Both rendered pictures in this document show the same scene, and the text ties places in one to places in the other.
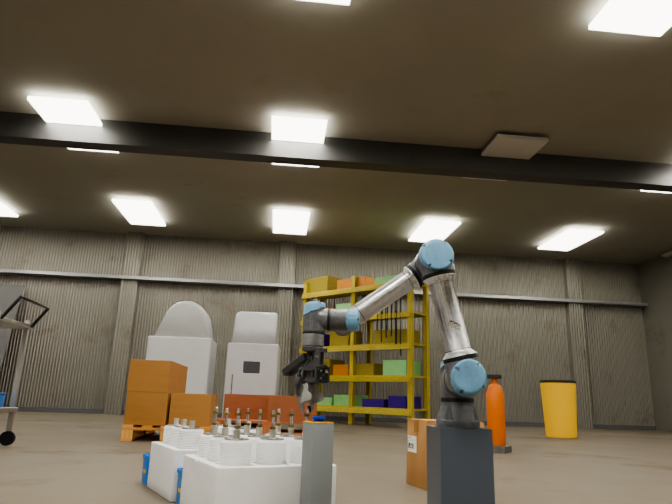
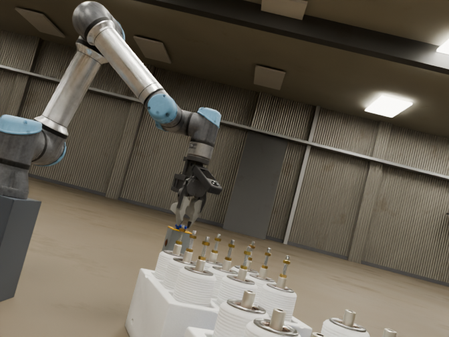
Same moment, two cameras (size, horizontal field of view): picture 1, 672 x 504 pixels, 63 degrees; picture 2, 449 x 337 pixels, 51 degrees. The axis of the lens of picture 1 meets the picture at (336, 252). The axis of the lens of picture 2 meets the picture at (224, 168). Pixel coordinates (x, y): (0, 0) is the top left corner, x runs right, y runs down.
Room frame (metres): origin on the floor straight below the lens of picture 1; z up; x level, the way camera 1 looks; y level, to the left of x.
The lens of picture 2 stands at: (3.29, 0.37, 0.42)
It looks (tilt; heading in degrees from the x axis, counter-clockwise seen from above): 5 degrees up; 189
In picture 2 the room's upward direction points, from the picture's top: 15 degrees clockwise
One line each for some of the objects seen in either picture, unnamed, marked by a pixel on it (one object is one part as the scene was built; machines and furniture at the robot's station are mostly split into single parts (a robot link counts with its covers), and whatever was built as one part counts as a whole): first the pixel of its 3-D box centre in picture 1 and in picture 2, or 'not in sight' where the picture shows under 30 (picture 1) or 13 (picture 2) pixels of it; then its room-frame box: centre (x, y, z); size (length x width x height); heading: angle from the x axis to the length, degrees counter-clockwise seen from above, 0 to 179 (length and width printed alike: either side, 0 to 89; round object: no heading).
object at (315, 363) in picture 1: (313, 365); (192, 176); (1.89, 0.06, 0.49); 0.09 x 0.08 x 0.12; 49
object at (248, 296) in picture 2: not in sight; (248, 300); (2.39, 0.34, 0.26); 0.02 x 0.02 x 0.03
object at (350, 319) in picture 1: (343, 320); (174, 119); (1.91, -0.03, 0.64); 0.11 x 0.11 x 0.08; 0
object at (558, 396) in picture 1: (559, 408); not in sight; (7.56, -3.03, 0.36); 0.47 x 0.46 x 0.72; 6
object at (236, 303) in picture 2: not in sight; (246, 307); (2.39, 0.34, 0.25); 0.08 x 0.08 x 0.01
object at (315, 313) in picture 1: (315, 318); (205, 127); (1.89, 0.06, 0.65); 0.09 x 0.08 x 0.11; 90
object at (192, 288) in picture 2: not in sight; (189, 307); (2.11, 0.19, 0.16); 0.10 x 0.10 x 0.18
